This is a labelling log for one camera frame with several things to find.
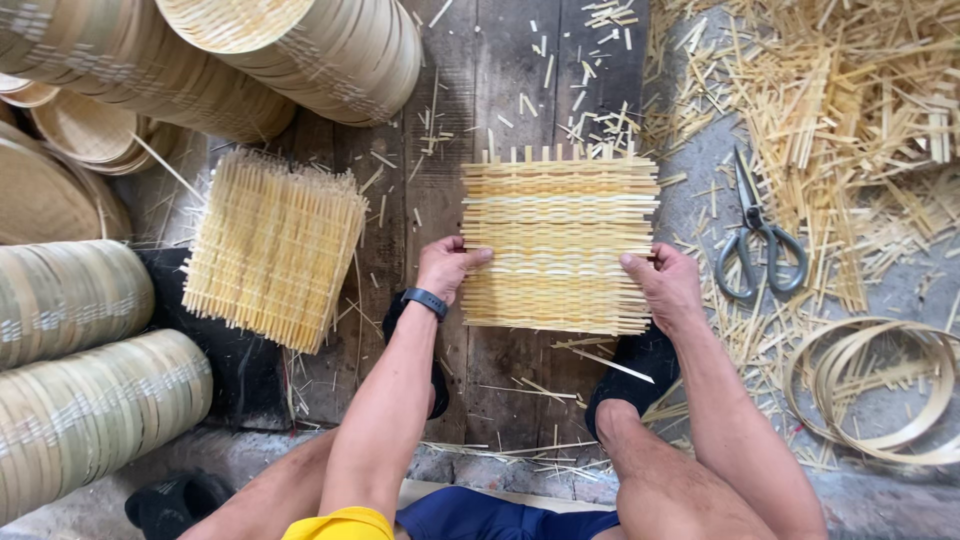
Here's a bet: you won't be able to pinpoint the stack of round bamboo rims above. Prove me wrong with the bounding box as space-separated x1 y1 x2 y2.
0 328 215 526
0 0 298 145
155 0 423 128
0 240 156 372

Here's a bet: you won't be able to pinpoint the black floor cushion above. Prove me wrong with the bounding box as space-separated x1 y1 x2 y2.
135 247 295 433

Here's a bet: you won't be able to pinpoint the blue shorts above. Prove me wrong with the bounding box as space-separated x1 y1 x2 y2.
395 486 621 540

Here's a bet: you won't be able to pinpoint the dark wooden work board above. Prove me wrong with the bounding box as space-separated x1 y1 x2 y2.
281 0 652 453

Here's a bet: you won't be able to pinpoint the pile of bamboo strip offcuts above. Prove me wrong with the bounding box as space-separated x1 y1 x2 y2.
643 0 960 316

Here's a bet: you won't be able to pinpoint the person's left hand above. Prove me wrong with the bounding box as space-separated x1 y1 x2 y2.
416 235 495 306

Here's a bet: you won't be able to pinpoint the black slipper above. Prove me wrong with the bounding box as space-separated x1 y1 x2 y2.
124 468 236 540

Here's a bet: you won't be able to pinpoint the grey handled scissors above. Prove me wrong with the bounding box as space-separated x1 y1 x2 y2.
714 147 810 302

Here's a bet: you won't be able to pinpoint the stack of small woven trays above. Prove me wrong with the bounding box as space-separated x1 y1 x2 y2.
0 73 183 178

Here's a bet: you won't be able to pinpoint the large round woven tray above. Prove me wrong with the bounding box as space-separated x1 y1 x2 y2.
0 120 134 246

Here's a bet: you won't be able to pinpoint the yellow shirt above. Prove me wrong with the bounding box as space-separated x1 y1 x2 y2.
282 507 396 540

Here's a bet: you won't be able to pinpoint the person's leg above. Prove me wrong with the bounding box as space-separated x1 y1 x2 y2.
178 427 340 540
596 397 760 540

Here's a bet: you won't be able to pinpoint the stack of woven bamboo squares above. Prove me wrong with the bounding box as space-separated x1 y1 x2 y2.
181 147 370 356

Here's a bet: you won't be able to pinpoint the person's left leg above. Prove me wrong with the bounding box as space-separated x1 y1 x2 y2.
178 427 340 540

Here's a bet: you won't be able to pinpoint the person's right hand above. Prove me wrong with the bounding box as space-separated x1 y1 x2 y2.
619 242 707 339

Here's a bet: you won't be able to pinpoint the pointed bamboo sliver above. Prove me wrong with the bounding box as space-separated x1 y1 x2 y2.
570 347 656 384

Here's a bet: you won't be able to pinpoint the person's black right sock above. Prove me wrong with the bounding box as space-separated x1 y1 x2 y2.
584 322 682 441

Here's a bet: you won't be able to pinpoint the black wristband watch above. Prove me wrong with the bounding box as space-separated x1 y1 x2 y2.
399 287 450 324

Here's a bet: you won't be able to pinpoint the bamboo hoop ring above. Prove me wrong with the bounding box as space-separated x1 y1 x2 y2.
782 316 955 451
813 322 960 467

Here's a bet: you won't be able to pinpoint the person's right leg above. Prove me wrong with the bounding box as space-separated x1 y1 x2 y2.
596 397 760 540

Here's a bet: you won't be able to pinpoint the woven bamboo mat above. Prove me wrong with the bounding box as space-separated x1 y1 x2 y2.
459 142 662 337

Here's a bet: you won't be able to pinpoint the long thin bamboo strip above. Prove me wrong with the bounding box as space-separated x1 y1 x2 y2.
131 133 206 204

